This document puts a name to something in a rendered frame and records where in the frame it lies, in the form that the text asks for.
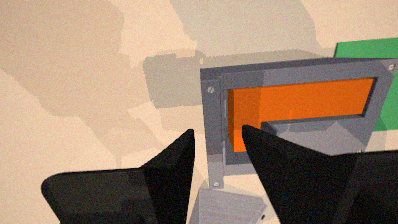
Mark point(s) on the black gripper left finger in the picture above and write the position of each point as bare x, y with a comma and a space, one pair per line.
159, 190

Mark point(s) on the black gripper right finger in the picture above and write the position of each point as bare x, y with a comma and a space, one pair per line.
308, 187

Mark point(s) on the orange l-shaped part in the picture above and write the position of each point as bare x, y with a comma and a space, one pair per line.
251, 106

